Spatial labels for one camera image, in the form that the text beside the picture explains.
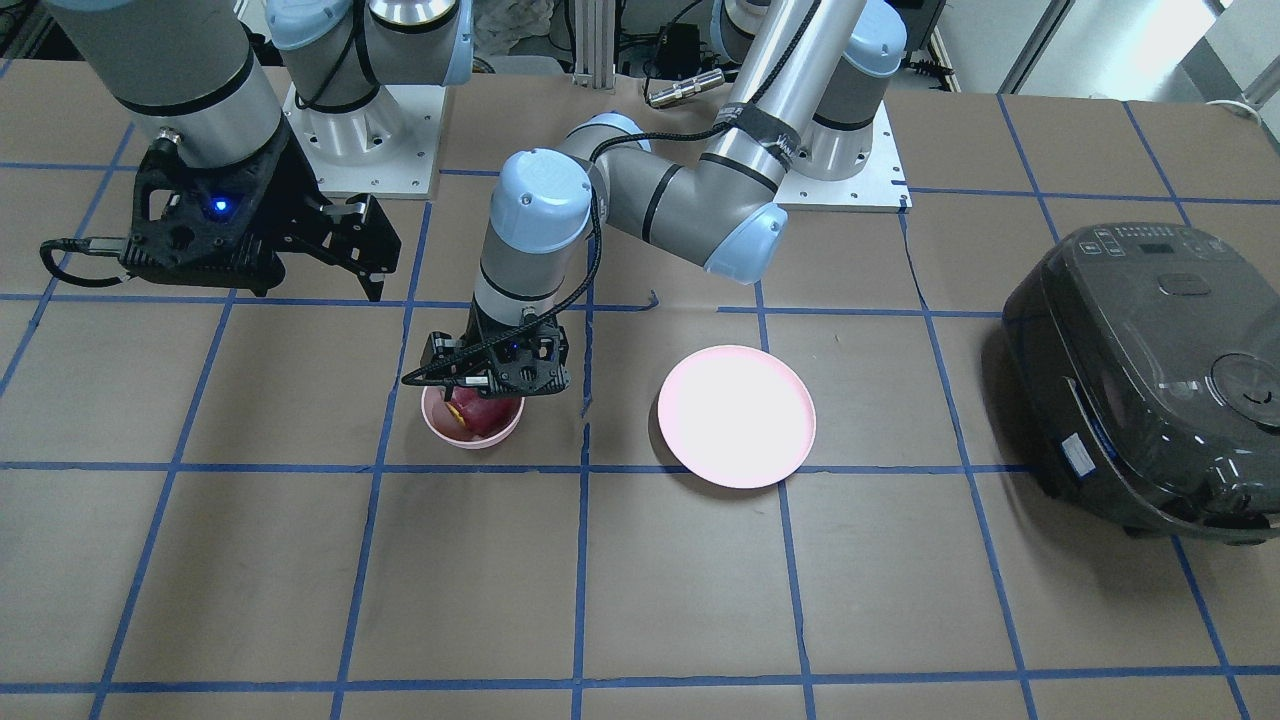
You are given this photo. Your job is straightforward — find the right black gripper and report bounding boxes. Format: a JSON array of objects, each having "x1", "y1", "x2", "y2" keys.
[{"x1": 131, "y1": 126, "x2": 402, "y2": 302}]

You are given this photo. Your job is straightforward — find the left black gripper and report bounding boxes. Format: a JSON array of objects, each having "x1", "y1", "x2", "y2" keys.
[{"x1": 420, "y1": 304, "x2": 571, "y2": 396}]

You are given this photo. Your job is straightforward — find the pink bowl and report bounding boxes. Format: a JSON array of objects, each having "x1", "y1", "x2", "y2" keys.
[{"x1": 420, "y1": 386, "x2": 525, "y2": 450}]

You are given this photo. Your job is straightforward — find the red apple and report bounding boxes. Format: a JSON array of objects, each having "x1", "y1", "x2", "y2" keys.
[{"x1": 443, "y1": 387, "x2": 522, "y2": 439}]

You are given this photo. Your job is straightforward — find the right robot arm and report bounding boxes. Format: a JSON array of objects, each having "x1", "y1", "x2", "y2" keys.
[{"x1": 38, "y1": 1, "x2": 474, "y2": 302}]

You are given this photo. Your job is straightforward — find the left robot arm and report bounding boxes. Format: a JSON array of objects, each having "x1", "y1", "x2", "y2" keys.
[{"x1": 402, "y1": 1, "x2": 908, "y2": 398}]

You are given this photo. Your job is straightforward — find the pink plate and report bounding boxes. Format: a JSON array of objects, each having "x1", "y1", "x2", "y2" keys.
[{"x1": 655, "y1": 345, "x2": 817, "y2": 489}]

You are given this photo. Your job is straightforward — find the dark grey rice cooker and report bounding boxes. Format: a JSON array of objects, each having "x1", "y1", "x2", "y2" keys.
[{"x1": 1002, "y1": 222, "x2": 1279, "y2": 544}]

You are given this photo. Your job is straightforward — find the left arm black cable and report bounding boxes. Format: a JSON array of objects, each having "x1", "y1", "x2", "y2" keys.
[{"x1": 401, "y1": 0, "x2": 831, "y2": 389}]

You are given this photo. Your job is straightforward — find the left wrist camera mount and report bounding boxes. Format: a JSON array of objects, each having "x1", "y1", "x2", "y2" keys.
[{"x1": 467, "y1": 331, "x2": 571, "y2": 398}]

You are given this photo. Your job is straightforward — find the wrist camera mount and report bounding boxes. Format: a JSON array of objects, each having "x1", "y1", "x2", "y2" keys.
[
  {"x1": 40, "y1": 150, "x2": 291, "y2": 299},
  {"x1": 467, "y1": 331, "x2": 571, "y2": 398}
]

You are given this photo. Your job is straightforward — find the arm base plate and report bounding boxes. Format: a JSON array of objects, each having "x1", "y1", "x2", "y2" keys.
[
  {"x1": 283, "y1": 85, "x2": 448, "y2": 200},
  {"x1": 774, "y1": 102, "x2": 913, "y2": 213}
]

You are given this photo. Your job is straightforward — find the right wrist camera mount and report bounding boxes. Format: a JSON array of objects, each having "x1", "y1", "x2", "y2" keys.
[{"x1": 40, "y1": 150, "x2": 291, "y2": 299}]

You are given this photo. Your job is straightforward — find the aluminium frame post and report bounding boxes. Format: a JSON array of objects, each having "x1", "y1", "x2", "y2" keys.
[{"x1": 572, "y1": 0, "x2": 620, "y2": 94}]

